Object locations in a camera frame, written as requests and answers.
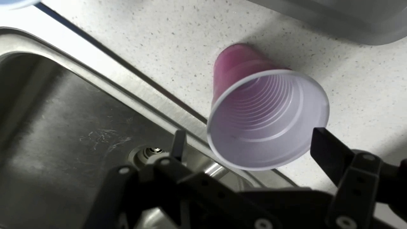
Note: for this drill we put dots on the purple plastic cup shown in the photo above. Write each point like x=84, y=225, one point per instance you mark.
x=262, y=118

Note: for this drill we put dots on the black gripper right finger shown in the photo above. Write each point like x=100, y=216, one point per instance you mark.
x=360, y=182

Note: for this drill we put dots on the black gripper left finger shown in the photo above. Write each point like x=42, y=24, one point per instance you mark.
x=178, y=198

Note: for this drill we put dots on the stainless steel double sink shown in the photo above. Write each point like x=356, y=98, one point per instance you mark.
x=51, y=140

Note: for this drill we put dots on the grey plastic tray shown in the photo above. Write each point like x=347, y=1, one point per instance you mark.
x=351, y=19

